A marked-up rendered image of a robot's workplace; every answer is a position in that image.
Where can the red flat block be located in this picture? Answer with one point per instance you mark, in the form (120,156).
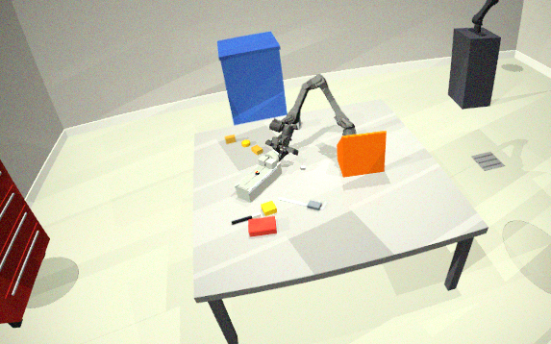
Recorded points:
(262,226)

